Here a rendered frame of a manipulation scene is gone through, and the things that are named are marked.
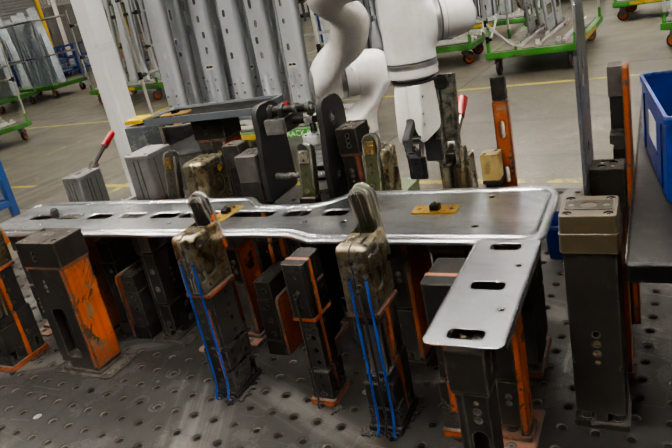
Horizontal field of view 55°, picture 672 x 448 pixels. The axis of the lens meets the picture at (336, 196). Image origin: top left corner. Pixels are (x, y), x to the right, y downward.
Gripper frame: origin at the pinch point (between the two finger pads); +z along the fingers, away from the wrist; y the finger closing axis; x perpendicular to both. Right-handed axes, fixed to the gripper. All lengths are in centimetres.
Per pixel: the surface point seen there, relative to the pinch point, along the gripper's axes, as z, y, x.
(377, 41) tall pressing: 79, -731, -314
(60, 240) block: 7, 19, -75
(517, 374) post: 25.7, 22.7, 17.3
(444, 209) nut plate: 8.5, 0.7, 2.1
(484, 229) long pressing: 8.6, 8.6, 11.1
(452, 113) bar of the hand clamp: -5.0, -14.0, 1.4
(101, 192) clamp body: 11, -18, -102
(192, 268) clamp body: 9.9, 22.9, -38.7
